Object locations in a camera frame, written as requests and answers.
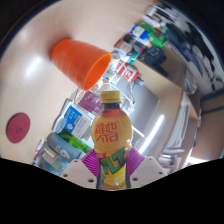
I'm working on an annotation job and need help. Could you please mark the yellow lemon tea bottle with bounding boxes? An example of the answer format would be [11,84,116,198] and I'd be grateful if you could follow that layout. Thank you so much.
[90,90,134,191]

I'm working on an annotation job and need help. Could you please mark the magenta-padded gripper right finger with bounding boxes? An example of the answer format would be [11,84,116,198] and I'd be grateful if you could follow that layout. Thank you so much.
[125,147,168,190]

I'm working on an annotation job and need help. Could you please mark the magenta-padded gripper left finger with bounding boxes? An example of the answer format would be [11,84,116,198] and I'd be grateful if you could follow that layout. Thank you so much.
[60,148,101,190]

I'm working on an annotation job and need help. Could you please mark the hanging dark clothes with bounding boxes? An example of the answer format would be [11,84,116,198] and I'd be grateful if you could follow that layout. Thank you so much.
[166,8,223,96]

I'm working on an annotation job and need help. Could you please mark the small white bottle blue label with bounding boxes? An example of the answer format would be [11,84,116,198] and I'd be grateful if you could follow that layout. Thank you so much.
[129,23,151,40]

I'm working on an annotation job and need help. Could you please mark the white LED bar lamp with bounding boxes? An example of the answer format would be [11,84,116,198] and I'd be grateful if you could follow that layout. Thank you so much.
[138,114,165,155]

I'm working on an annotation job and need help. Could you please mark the orange plastic cup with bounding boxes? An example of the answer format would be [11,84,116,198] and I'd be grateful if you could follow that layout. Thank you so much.
[50,38,113,92]

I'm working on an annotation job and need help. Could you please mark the flat round red coaster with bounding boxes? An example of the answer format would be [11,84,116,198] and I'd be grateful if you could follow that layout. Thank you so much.
[5,112,32,144]

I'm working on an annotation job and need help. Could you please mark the magenta pouch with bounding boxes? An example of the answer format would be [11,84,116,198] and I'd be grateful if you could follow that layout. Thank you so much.
[78,90,104,116]

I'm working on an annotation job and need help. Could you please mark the blue and white carton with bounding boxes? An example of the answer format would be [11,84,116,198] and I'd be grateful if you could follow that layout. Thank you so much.
[53,104,93,139]

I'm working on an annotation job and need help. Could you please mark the green plastic bottle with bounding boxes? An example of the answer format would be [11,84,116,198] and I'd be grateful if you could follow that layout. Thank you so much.
[58,129,94,154]

